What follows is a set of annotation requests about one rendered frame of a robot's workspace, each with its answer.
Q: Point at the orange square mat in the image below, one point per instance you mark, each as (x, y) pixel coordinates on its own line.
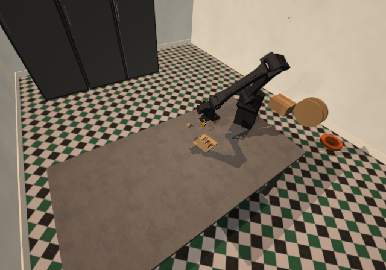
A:
(203, 146)

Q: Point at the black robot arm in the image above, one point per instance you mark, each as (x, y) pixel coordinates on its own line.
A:
(258, 78)

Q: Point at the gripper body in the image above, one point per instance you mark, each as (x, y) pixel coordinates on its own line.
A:
(210, 116)

